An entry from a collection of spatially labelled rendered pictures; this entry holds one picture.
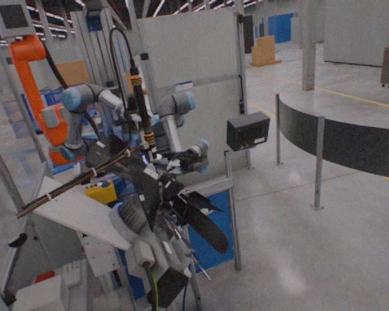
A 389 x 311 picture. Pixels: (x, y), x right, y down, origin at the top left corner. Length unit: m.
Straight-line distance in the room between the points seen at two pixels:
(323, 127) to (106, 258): 2.10
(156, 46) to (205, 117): 0.97
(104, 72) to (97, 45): 0.18
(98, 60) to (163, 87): 1.11
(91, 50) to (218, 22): 1.61
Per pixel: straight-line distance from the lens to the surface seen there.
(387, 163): 2.55
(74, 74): 9.23
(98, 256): 1.18
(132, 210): 1.13
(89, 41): 2.06
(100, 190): 1.59
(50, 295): 1.26
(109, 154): 1.16
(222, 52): 3.24
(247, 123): 1.72
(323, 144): 2.72
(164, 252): 0.95
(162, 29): 3.00
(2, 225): 0.88
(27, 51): 5.14
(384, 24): 10.59
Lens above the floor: 1.78
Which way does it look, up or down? 24 degrees down
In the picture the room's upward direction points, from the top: 9 degrees counter-clockwise
